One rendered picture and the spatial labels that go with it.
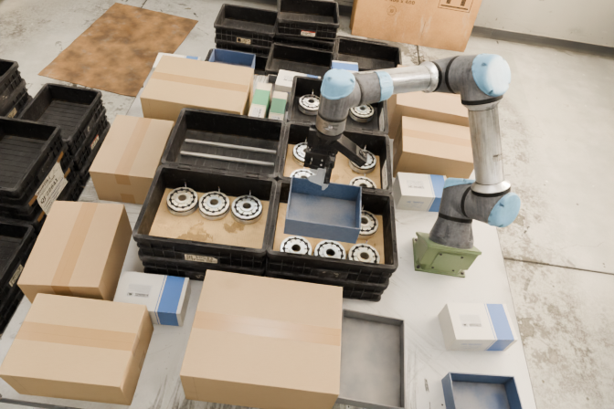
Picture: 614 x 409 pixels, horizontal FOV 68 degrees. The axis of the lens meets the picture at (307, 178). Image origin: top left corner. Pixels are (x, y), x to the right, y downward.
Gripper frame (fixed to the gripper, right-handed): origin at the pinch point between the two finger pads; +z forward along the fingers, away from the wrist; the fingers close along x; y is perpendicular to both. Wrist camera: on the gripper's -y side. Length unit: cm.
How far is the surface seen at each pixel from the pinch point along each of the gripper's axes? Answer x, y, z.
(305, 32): -185, 22, 41
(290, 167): -34.2, 12.6, 25.5
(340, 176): -33.9, -6.7, 25.6
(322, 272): 9.6, -4.0, 27.6
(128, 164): -20, 68, 24
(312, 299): 22.2, -1.4, 24.1
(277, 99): -74, 24, 23
